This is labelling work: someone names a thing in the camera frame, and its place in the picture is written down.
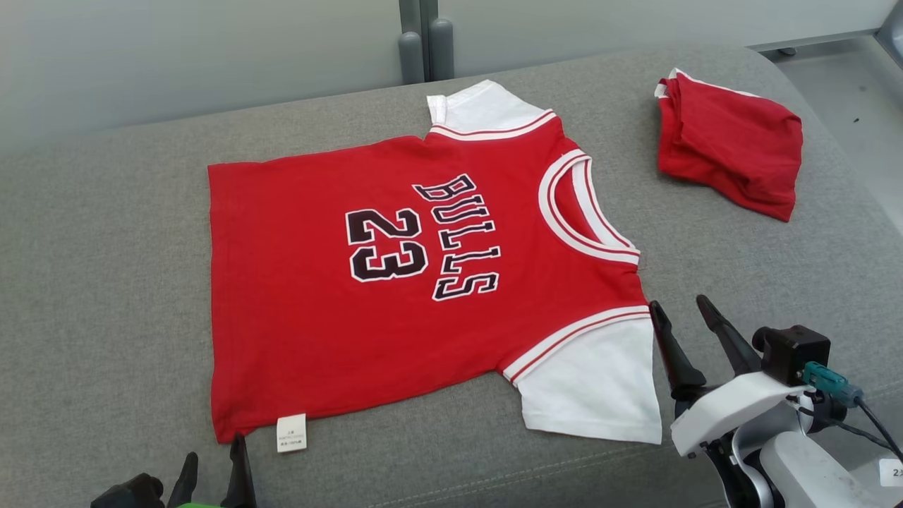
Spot white partition panel grey frame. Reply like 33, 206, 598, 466
0, 0, 424, 157
421, 0, 903, 80

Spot red shorts white stripe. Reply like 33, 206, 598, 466
654, 68, 804, 223

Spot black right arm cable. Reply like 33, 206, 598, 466
797, 399, 903, 463

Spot teal right camera connector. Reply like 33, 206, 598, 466
803, 361, 865, 409

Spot grey fabric sofa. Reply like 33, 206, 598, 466
0, 44, 903, 508

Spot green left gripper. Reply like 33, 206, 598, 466
166, 432, 258, 508

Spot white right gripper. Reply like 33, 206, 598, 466
649, 294, 808, 458

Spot red Bulls jersey white sleeves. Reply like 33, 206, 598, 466
207, 79, 664, 452

